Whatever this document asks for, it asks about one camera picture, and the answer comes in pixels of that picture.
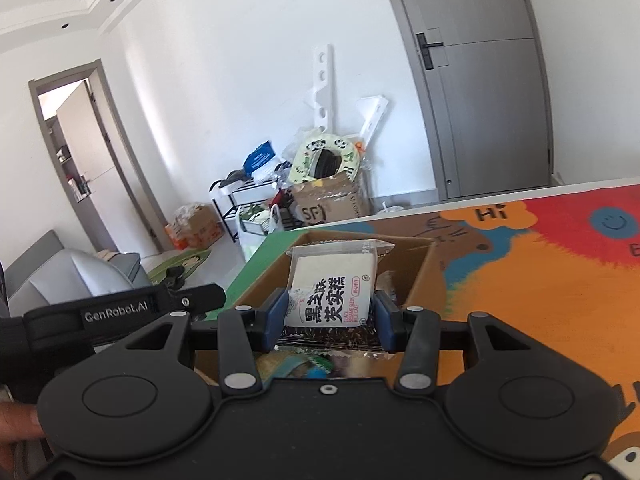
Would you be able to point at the white bracket board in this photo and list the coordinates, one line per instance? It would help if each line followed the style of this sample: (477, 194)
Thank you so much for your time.
(372, 117)

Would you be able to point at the white shopping bag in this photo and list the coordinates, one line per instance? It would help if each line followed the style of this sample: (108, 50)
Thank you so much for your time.
(255, 235)

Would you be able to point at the white cake snack packet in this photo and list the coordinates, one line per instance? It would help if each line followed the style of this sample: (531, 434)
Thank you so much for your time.
(332, 280)

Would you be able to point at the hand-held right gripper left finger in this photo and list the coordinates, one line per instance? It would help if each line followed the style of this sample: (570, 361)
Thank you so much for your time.
(276, 320)

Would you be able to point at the colourful cartoon table mat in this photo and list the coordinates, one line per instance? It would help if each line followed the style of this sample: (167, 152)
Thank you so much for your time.
(525, 300)

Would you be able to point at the blue plastic bag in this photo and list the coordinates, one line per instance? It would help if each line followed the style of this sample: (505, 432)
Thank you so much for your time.
(260, 157)

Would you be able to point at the grey door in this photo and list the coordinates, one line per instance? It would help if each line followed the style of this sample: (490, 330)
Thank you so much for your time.
(490, 110)

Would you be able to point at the tall white perforated board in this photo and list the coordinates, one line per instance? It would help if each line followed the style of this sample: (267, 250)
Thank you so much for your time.
(323, 90)

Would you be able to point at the bright green snack packet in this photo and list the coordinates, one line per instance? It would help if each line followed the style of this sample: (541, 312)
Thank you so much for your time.
(285, 365)

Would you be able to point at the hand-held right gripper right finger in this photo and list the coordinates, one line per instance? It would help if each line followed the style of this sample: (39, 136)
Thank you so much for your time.
(387, 322)

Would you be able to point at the black shoe rack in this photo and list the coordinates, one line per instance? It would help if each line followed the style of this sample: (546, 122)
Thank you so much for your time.
(222, 210)

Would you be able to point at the brown box with plastic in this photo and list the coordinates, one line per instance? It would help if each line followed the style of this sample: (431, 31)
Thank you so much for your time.
(197, 227)

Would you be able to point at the person's left hand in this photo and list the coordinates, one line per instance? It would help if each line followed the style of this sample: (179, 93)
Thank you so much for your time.
(20, 422)

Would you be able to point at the grey sofa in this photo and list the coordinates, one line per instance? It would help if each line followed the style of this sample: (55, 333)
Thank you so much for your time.
(65, 270)

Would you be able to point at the beige open door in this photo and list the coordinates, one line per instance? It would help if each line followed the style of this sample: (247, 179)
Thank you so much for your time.
(95, 160)

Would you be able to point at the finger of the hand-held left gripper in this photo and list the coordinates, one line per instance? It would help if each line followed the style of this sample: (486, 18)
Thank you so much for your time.
(200, 297)
(175, 277)

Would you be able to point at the green cartoon floor rug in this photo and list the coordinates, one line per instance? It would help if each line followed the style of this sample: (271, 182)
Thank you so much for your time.
(190, 262)

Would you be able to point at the taped brown cardboard box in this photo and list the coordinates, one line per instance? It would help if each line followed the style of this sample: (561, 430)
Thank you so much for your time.
(335, 205)

